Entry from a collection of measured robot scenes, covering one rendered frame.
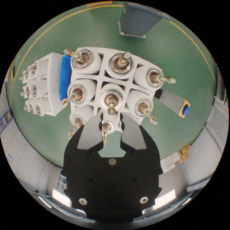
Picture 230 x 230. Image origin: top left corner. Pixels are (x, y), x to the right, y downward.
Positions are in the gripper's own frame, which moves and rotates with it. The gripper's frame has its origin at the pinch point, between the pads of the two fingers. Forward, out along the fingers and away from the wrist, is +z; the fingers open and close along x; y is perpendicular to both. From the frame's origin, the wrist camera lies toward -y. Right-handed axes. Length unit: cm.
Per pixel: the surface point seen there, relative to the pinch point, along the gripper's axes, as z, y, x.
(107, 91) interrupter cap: 9.3, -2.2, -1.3
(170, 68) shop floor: 35, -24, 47
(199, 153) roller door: -67, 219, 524
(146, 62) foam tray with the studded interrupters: 16.6, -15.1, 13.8
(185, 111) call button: 1.7, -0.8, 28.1
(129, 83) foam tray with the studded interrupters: 16.6, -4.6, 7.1
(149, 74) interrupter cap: 9.2, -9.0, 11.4
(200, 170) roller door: -188, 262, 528
